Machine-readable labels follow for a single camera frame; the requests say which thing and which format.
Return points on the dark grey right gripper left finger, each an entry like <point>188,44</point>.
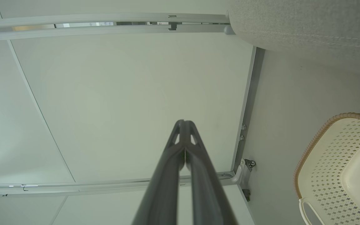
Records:
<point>161,187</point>

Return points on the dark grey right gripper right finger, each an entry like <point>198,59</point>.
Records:
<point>208,193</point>

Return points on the cream perforated laundry basket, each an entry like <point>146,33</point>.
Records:
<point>333,175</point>

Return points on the black caster wheel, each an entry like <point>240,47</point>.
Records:
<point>246,194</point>
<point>250,163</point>

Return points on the small metal levelling foot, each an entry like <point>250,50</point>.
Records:
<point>243,127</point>
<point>241,137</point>

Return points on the grey fabric sofa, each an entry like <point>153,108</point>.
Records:
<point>308,28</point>

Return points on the grey partition foot bracket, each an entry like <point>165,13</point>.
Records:
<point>240,173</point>

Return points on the grey partition bottom rail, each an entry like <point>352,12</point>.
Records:
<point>250,93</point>

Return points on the grey partition post with feet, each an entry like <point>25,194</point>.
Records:
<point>105,30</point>

